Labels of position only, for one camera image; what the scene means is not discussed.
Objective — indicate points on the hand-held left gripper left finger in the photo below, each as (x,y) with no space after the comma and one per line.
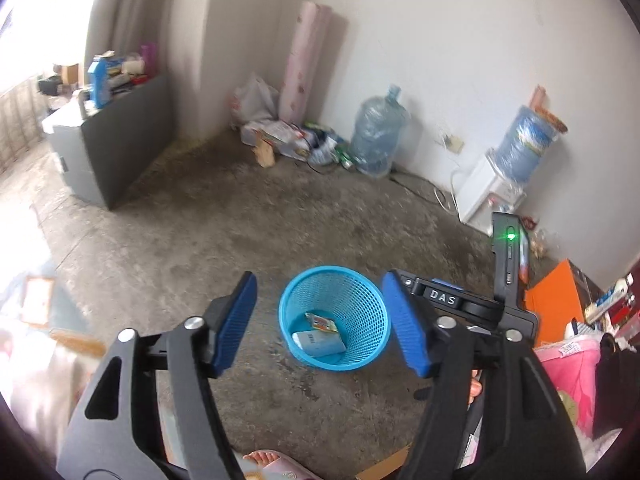
(237,325)

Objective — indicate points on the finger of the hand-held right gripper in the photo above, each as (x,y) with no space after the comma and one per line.
(414,282)

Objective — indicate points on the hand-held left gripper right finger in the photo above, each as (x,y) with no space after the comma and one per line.
(407,330)

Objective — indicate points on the blue plastic mesh wastebasket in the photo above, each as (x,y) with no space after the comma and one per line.
(300,300)

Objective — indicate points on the person's right hand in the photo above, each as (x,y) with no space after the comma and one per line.
(476,387)

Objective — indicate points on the orange box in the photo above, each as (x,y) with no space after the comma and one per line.
(555,300)

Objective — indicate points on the colourful snack packet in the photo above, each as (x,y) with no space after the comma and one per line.
(320,322)

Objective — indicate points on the white water dispenser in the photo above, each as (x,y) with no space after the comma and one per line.
(480,190)

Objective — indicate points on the white cardboard box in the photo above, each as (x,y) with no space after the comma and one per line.
(320,344)

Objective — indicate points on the pink cloth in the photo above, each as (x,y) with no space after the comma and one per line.
(570,365)

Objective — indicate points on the blue water dispenser bottle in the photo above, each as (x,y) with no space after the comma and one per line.
(525,145)

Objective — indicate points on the flat cardboard piece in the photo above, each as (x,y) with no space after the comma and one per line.
(380,467)

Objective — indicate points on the person's foot in slipper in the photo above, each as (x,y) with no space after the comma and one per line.
(270,465)

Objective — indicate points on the large blue water jug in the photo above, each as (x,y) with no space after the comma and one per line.
(377,135)

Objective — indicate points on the black bag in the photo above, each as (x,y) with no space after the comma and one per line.
(615,385)

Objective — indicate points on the brown paper bag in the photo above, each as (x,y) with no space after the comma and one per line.
(265,155)

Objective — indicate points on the pile of packaging litter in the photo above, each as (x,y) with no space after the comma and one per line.
(300,140)

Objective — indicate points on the grey cabinet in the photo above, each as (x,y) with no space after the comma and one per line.
(125,135)

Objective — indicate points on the white plastic bag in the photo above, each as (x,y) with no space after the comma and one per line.
(255,100)

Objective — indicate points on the pink rolled mat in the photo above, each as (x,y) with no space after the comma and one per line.
(305,60)

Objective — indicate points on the blue plastic bottle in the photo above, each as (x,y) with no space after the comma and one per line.
(100,82)

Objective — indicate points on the pink bottle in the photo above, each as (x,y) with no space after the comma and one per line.
(149,57)

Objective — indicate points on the balcony metal railing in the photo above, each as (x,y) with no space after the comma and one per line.
(15,125)

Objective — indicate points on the grey curtain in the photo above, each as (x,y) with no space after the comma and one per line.
(125,5)

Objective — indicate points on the wall socket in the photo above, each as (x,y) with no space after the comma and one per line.
(454,143)

